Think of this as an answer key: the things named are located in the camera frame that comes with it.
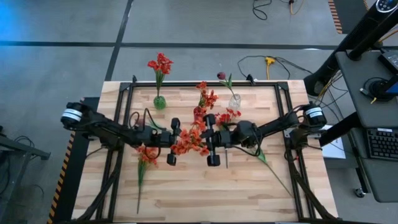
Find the clear ribbed glass vase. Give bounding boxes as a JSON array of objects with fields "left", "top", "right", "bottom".
[{"left": 228, "top": 93, "right": 242, "bottom": 111}]

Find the black tower fan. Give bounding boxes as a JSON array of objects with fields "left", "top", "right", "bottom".
[{"left": 303, "top": 0, "right": 398, "bottom": 96}]

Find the black floor cable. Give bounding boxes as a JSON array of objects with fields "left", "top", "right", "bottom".
[{"left": 251, "top": 0, "right": 274, "bottom": 21}]

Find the dark laptop computer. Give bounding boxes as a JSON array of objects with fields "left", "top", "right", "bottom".
[{"left": 377, "top": 49, "right": 398, "bottom": 75}]

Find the black aluminium table frame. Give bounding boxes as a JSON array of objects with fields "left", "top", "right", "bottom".
[{"left": 72, "top": 74, "right": 340, "bottom": 224}]

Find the orange artificial flower bunch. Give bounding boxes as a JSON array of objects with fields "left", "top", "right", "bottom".
[
  {"left": 195, "top": 80, "right": 220, "bottom": 110},
  {"left": 134, "top": 144, "right": 159, "bottom": 215},
  {"left": 170, "top": 119, "right": 211, "bottom": 157}
]

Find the black diagonal desk leg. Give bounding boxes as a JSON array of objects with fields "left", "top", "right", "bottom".
[{"left": 319, "top": 111, "right": 361, "bottom": 147}]

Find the yellow floor cable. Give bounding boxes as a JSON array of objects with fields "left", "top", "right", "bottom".
[{"left": 288, "top": 0, "right": 305, "bottom": 16}]

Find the yellow power plug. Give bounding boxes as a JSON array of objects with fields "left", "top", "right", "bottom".
[{"left": 264, "top": 56, "right": 277, "bottom": 81}]

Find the grey metal cart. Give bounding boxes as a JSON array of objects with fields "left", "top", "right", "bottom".
[{"left": 0, "top": 124, "right": 52, "bottom": 224}]

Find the black hazard-striped floor mat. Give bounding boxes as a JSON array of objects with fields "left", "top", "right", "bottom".
[
  {"left": 46, "top": 96, "right": 101, "bottom": 224},
  {"left": 328, "top": 0, "right": 369, "bottom": 35}
]

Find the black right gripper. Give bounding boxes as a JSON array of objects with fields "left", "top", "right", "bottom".
[{"left": 200, "top": 113, "right": 237, "bottom": 167}]

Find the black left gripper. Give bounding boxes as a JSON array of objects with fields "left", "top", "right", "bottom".
[{"left": 152, "top": 117, "right": 182, "bottom": 166}]

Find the green glass vase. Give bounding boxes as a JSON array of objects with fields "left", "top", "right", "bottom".
[{"left": 153, "top": 95, "right": 167, "bottom": 110}]

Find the black computer keyboard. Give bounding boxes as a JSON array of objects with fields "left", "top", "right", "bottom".
[{"left": 366, "top": 127, "right": 398, "bottom": 162}]

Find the white paper sheet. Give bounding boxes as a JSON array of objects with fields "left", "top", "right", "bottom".
[{"left": 321, "top": 124, "right": 346, "bottom": 160}]

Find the yellow plug cable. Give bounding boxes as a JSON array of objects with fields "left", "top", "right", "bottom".
[{"left": 237, "top": 55, "right": 314, "bottom": 85}]

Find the black coiled desk cable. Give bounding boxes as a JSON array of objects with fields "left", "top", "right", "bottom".
[{"left": 360, "top": 76, "right": 389, "bottom": 103}]

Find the grey side desk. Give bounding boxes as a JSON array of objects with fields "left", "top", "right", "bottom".
[{"left": 335, "top": 50, "right": 398, "bottom": 203}]

